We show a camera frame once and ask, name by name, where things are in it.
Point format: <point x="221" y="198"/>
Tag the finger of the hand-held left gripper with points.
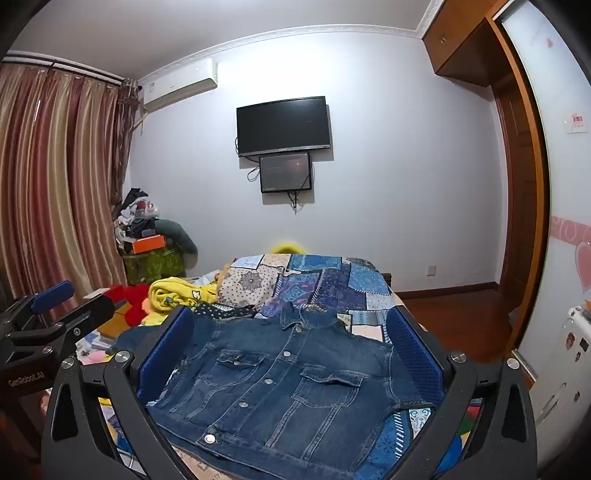
<point x="87" y="314"/>
<point x="53" y="295"/>

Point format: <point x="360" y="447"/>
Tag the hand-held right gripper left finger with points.
<point x="179" y="339"/>

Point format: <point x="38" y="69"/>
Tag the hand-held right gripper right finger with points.
<point x="415" y="344"/>

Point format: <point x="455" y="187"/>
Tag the blue denim jacket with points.
<point x="277" y="383"/>

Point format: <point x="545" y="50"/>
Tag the pile of mixed clothes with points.
<point x="138" y="217"/>

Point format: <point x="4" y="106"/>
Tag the red plush cloth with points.
<point x="134" y="300"/>

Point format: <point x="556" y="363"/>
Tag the yellow printed cloth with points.
<point x="175" y="290"/>

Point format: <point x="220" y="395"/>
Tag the navy polka dot cloth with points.
<point x="221" y="311"/>

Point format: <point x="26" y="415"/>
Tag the green patterned cabinet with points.
<point x="154" y="267"/>

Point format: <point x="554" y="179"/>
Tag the orange box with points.
<point x="148" y="243"/>

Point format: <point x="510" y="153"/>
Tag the blue patchwork printed blanket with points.
<point x="323" y="286"/>

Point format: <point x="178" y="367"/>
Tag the striped red beige curtain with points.
<point x="46" y="184"/>

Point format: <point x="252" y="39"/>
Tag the yellow round object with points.
<point x="287" y="248"/>

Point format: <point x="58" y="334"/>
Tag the white frosted sliding door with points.
<point x="563" y="194"/>

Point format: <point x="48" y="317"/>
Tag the white air conditioner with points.
<point x="180" y="85"/>

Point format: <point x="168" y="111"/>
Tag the red white door sticker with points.
<point x="576" y="122"/>

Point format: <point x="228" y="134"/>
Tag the wooden overhead cabinet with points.
<point x="455" y="41"/>

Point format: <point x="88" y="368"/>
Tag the wooden bed frame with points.
<point x="388" y="279"/>

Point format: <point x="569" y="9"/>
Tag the white wall socket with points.
<point x="430" y="270"/>

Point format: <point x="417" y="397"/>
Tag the small black wall monitor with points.
<point x="284" y="173"/>

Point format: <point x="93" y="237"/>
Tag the black wall television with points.
<point x="284" y="125"/>

